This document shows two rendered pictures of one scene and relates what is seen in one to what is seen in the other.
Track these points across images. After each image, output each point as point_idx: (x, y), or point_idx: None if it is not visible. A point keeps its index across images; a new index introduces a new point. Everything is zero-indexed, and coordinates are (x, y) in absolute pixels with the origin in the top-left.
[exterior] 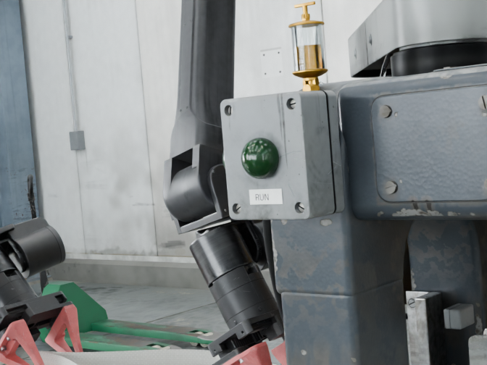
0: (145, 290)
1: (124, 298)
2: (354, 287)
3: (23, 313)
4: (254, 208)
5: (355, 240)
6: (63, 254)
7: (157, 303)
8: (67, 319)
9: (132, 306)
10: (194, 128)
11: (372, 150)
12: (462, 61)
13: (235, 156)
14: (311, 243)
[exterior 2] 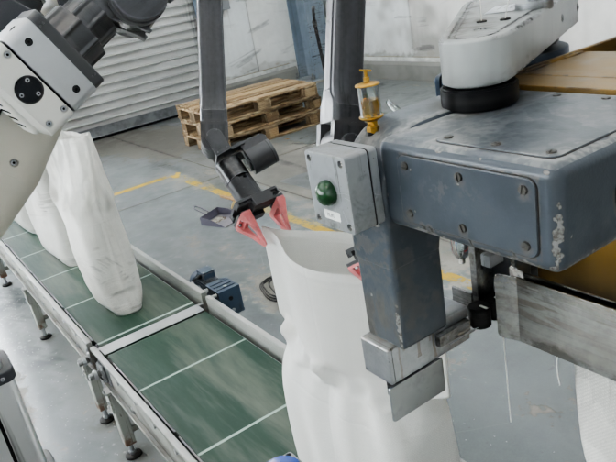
0: (405, 83)
1: (389, 91)
2: (395, 265)
3: (250, 203)
4: (327, 220)
5: (395, 236)
6: (277, 158)
7: (412, 95)
8: (279, 205)
9: (394, 98)
10: (332, 107)
11: (400, 187)
12: (482, 103)
13: (315, 186)
14: (370, 235)
